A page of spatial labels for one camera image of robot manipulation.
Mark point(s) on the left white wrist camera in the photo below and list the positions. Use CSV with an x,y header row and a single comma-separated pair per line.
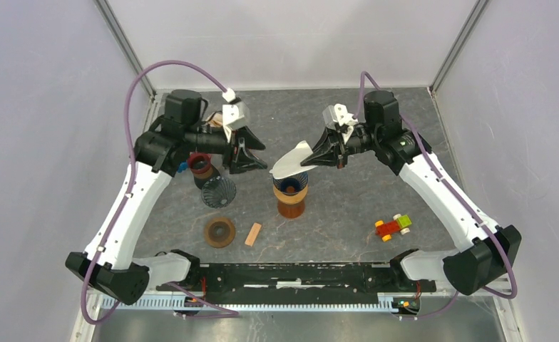
x,y
235,113

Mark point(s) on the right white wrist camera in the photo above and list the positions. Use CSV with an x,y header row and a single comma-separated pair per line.
x,y
336,117

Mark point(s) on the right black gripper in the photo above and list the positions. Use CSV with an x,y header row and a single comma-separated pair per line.
x,y
330,148

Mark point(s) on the blue glass dripper cone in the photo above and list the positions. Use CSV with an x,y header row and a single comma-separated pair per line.
x,y
293,184

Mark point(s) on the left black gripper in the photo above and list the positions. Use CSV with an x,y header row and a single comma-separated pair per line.
x,y
242,140

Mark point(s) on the dark red cup carafe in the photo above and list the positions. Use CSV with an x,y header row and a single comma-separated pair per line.
x,y
202,169

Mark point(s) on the dark smoky glass dripper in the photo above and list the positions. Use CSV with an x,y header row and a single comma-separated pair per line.
x,y
218,192

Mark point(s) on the white slotted cable duct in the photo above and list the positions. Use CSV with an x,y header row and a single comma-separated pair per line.
x,y
172,302

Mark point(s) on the blue red toy block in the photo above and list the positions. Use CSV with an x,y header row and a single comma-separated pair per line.
x,y
182,167

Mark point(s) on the amber glass carafe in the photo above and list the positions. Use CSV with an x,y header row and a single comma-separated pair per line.
x,y
291,211

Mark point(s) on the red green toy car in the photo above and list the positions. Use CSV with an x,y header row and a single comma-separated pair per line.
x,y
400,224

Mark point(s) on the long wooden block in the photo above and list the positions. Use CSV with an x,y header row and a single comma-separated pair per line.
x,y
253,234

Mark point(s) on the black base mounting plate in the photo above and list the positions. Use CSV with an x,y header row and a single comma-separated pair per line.
x,y
300,283

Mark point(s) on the white paper coffee filter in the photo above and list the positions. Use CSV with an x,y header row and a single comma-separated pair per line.
x,y
290,163

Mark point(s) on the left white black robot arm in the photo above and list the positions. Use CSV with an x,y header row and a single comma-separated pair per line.
x,y
107,263

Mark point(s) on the orange coffee filter box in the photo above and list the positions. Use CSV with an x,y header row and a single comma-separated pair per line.
x,y
215,120

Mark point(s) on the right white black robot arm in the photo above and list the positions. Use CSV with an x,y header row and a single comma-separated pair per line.
x,y
484,251

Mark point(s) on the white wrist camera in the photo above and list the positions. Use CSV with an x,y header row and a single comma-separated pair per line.
x,y
235,113
336,117

